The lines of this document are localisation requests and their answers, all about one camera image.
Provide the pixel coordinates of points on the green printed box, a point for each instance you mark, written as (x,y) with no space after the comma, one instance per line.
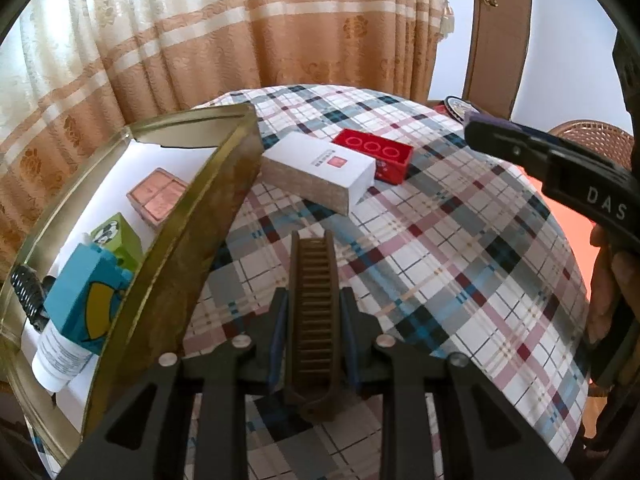
(120,240)

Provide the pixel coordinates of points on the red box with circles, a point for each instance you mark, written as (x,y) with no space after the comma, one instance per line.
(375,152)

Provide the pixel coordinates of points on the blue box with yellow print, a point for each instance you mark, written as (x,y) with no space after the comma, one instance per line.
(85,300)

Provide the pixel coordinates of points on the brown wooden door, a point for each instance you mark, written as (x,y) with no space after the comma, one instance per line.
(495,50)

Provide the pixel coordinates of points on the wicker chair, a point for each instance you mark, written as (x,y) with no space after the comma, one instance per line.
(590,132)

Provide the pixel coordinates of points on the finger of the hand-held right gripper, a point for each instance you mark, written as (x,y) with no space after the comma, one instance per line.
(505,125)
(500,142)

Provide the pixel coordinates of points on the brown comb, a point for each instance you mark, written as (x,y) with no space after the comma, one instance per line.
(311,310)

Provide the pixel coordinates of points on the cream and orange curtain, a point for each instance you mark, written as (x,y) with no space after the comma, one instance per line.
(200,35)

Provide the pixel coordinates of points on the white plastic bottle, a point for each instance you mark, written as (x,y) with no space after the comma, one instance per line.
(60,357)

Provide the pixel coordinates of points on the large gold tin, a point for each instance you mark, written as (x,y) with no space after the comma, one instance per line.
(200,240)

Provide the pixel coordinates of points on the round decorated plate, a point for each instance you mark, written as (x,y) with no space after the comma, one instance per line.
(462,109)

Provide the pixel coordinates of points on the orange object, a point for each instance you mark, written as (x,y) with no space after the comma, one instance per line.
(565,205)

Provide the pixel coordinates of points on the black hair clip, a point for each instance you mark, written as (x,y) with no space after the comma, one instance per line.
(30,295)

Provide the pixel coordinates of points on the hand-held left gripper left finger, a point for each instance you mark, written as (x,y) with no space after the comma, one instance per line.
(278,345)

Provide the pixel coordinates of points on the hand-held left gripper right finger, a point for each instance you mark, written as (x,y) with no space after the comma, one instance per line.
(350,342)

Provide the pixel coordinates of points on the curtain tassel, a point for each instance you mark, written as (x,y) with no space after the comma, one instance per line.
(447,20)

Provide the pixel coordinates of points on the white box with red label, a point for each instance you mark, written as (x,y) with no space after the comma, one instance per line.
(320,170)

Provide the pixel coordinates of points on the person's right hand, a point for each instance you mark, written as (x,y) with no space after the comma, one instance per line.
(602,285)

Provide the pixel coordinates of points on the copper tin box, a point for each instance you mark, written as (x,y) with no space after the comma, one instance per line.
(157,197)

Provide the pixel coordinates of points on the white paper liner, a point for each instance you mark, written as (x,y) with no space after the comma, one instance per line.
(100,185)

